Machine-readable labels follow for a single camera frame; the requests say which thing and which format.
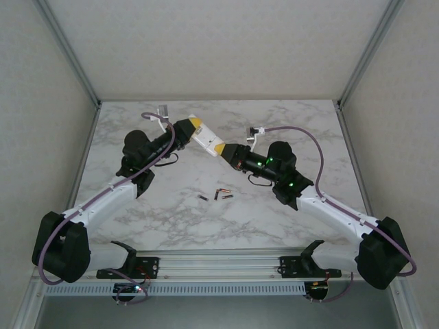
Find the left controller board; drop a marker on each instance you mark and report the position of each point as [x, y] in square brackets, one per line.
[128, 288]

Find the controller board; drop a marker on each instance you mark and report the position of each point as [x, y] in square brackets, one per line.
[317, 288]
[128, 288]

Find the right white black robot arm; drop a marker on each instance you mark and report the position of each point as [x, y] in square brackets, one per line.
[329, 212]

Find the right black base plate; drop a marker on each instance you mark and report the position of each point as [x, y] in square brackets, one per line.
[288, 265]

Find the aluminium frame post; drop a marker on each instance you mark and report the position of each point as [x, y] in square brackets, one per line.
[68, 55]
[370, 55]

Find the right controller board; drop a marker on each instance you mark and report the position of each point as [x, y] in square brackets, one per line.
[317, 288]

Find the aluminium mounting rail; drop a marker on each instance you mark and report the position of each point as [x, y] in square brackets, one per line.
[219, 265]

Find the aluminium lower frame bar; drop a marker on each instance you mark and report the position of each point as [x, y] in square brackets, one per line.
[29, 305]
[408, 305]

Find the aluminium side rail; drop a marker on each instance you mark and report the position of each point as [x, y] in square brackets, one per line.
[353, 154]
[85, 150]

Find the white remote control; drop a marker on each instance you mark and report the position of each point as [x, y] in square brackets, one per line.
[207, 140]

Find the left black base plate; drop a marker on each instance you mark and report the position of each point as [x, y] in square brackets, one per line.
[151, 265]

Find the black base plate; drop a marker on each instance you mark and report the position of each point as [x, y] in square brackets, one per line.
[288, 265]
[151, 265]

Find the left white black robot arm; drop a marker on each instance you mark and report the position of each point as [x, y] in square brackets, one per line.
[103, 209]

